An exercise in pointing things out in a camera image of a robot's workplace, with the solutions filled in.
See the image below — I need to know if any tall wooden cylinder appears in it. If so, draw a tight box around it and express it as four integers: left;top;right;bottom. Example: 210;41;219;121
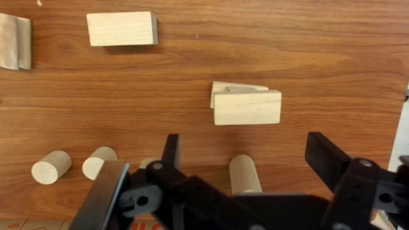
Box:
228;154;263;197

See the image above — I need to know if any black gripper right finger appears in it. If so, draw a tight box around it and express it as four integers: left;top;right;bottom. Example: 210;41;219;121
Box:
304;132;409;230

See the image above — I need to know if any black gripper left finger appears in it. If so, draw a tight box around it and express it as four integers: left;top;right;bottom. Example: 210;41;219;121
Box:
119;133;266;230

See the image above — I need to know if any square wooden block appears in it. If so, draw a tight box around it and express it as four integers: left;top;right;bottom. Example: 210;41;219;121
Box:
0;12;32;72

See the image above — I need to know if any wooden arch block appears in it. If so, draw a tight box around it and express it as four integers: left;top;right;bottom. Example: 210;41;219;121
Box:
86;11;160;48

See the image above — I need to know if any rectangular wooden block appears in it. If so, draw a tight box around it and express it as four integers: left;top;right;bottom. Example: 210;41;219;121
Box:
212;90;284;127

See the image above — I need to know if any small wooden cylinder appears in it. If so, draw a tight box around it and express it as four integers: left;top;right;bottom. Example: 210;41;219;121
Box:
81;146;119;182
31;150;73;187

